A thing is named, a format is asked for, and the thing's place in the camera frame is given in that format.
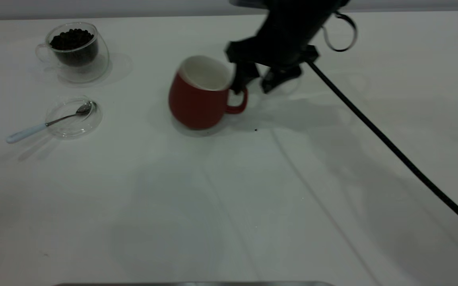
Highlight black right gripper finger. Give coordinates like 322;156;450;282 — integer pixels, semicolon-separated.
260;65;302;94
231;63;261;95

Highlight grey looped cable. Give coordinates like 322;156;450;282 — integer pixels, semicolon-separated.
322;12;358;52

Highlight clear glass saucer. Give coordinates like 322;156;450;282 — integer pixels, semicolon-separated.
45;97;103;139

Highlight red ceramic mug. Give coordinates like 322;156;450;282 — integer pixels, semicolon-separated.
168;55;248;130

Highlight spoon with pale blue handle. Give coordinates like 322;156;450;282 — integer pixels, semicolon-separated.
6;102;97;144

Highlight clear glass cup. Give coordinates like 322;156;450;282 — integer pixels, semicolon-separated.
35;22;110;84

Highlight coffee beans in glass cup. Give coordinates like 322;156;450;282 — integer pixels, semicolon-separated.
49;29;99;67

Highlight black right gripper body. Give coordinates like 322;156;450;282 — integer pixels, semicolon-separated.
225;0;342;68

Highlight straight black cable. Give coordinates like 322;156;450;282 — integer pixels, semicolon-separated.
306;60;458;240

